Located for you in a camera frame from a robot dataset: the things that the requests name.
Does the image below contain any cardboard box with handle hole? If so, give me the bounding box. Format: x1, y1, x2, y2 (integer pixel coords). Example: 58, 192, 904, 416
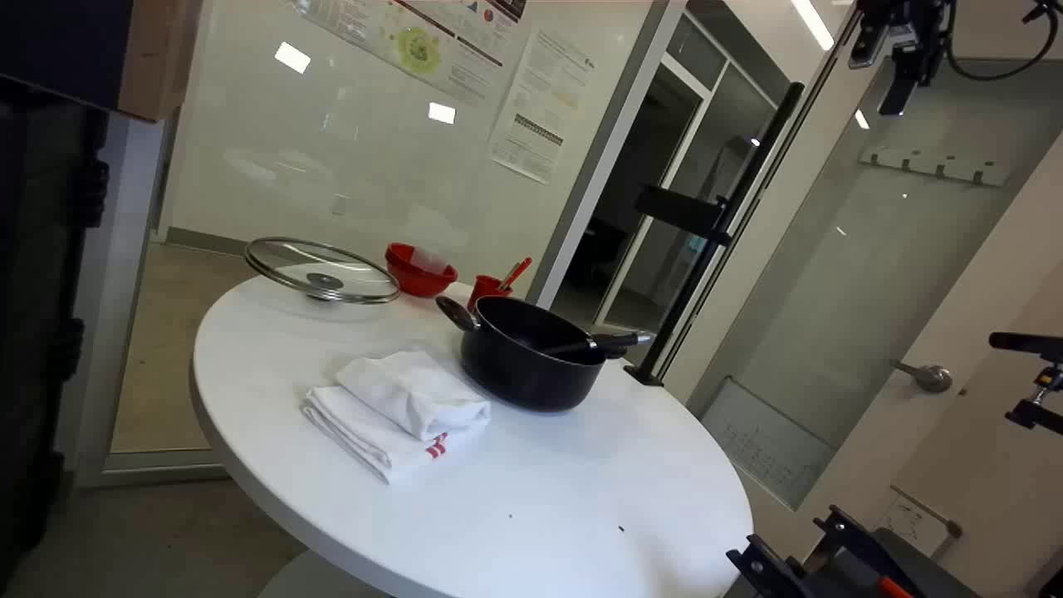
0, 0, 208, 128

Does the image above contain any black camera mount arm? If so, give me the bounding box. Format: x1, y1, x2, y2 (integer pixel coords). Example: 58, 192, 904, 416
986, 329, 1063, 440

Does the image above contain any folded white towel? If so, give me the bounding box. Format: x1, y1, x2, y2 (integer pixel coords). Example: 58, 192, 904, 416
328, 349, 494, 442

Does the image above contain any black clamp with orange handle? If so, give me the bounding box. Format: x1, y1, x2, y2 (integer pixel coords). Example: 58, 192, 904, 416
723, 532, 812, 598
812, 504, 925, 598

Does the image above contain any black cooking pot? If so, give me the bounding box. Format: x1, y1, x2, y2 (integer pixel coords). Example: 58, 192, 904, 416
431, 292, 627, 416

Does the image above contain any white paper notice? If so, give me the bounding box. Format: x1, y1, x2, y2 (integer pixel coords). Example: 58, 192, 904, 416
486, 31, 600, 187

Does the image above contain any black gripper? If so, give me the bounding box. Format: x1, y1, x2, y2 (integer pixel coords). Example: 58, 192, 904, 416
877, 0, 953, 121

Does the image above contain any red handled utensil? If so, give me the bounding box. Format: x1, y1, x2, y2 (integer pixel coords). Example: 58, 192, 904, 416
498, 256, 534, 292

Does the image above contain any silver door handle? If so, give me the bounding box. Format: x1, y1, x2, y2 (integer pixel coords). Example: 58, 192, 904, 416
895, 359, 956, 399

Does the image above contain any red cup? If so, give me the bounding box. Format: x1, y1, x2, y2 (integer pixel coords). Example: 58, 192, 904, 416
464, 274, 515, 317

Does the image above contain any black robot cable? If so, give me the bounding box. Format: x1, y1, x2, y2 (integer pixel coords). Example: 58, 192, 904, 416
945, 0, 1063, 84

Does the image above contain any glass pot lid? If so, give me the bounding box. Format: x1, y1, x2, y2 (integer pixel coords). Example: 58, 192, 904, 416
243, 232, 403, 311

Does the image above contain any white coat hook rail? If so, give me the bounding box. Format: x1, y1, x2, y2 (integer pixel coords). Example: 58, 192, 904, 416
860, 148, 1012, 191

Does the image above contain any red bowl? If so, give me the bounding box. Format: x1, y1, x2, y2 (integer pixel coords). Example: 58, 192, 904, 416
383, 239, 459, 301

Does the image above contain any white towel with red mark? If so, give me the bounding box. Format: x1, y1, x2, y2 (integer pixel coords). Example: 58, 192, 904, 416
297, 378, 492, 488

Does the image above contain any large printed wall poster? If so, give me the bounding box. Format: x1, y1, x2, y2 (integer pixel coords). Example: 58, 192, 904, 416
292, 0, 533, 111

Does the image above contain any black equipment rack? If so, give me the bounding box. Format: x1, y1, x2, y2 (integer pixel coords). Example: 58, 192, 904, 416
0, 77, 114, 562

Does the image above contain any ceiling light strip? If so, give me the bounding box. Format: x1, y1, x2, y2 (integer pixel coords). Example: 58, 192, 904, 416
790, 0, 839, 55

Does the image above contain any black stereo camera bar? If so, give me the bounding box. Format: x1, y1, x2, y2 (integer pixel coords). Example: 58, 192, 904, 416
635, 182, 736, 251

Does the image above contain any white wall plate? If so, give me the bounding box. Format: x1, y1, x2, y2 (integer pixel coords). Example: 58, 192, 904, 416
880, 482, 965, 559

